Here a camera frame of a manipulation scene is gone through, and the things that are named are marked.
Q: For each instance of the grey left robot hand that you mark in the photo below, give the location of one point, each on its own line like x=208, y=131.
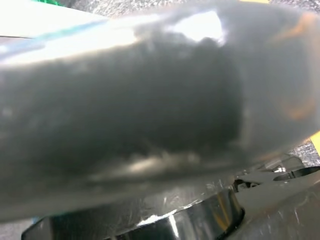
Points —
x=149, y=106

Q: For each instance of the black robot leg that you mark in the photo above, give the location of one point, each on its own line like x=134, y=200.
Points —
x=275, y=205

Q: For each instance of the yellow floor tape square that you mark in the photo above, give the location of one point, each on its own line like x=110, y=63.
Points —
x=316, y=143

